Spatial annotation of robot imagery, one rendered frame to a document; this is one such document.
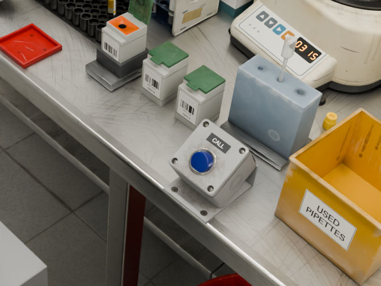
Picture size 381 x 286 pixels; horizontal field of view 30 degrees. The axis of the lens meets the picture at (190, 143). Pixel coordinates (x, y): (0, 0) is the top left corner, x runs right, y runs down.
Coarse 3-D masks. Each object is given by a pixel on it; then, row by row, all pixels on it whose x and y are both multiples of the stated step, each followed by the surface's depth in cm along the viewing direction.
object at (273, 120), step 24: (240, 72) 88; (264, 72) 87; (240, 96) 90; (264, 96) 87; (288, 96) 85; (312, 96) 85; (240, 120) 92; (264, 120) 89; (288, 120) 86; (312, 120) 88; (264, 144) 91; (288, 144) 88
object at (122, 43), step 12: (108, 24) 95; (120, 24) 95; (132, 24) 95; (144, 24) 95; (108, 36) 95; (120, 36) 94; (132, 36) 94; (144, 36) 96; (108, 48) 96; (120, 48) 94; (132, 48) 96; (144, 48) 98; (120, 60) 95
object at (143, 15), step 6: (132, 0) 96; (138, 0) 95; (144, 0) 94; (150, 0) 93; (132, 6) 96; (138, 6) 95; (144, 6) 94; (150, 6) 93; (132, 12) 96; (138, 12) 95; (144, 12) 95; (150, 12) 94; (138, 18) 96; (144, 18) 95
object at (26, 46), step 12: (12, 36) 102; (24, 36) 103; (36, 36) 103; (48, 36) 102; (0, 48) 100; (12, 48) 101; (24, 48) 101; (36, 48) 101; (48, 48) 101; (60, 48) 101; (24, 60) 99; (36, 60) 99
